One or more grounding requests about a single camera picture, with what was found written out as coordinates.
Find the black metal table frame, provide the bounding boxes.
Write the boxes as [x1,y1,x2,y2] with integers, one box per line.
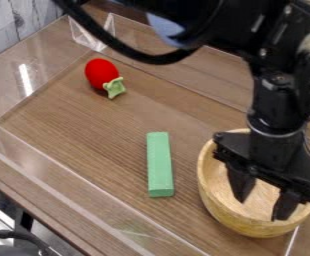
[14,207,73,256]

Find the light brown wooden bowl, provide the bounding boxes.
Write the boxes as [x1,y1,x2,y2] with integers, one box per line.
[198,139,310,238]

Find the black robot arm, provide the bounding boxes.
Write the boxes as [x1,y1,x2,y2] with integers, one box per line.
[54,0,310,220]

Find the clear acrylic corner bracket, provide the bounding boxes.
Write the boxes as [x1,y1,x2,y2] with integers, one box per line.
[69,13,116,52]

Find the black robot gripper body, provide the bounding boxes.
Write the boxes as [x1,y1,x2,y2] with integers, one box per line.
[213,129,310,204]

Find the red plush strawberry toy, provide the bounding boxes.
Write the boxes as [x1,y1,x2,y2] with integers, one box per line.
[85,58,126,99]

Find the black cable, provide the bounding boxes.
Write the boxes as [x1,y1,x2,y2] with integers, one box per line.
[0,229,53,256]

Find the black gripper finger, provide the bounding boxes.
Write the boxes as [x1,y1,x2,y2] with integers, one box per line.
[272,190,301,221]
[226,162,256,203]

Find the green rectangular block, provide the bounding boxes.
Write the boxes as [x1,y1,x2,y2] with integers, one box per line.
[148,132,176,198]

